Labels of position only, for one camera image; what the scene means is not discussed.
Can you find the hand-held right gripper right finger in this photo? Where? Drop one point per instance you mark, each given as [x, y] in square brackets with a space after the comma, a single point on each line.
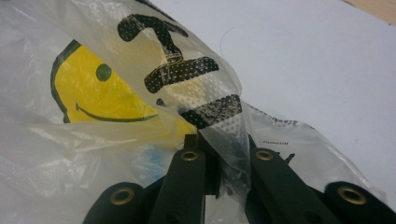
[280, 186]

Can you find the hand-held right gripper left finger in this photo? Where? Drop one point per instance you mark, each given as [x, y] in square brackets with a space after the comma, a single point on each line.
[183, 186]

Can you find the white table mat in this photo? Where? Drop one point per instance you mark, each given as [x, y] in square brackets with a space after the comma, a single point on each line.
[295, 62]

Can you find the clear plastic bag yellow smiley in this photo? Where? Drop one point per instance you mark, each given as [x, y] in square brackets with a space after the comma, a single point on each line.
[93, 124]

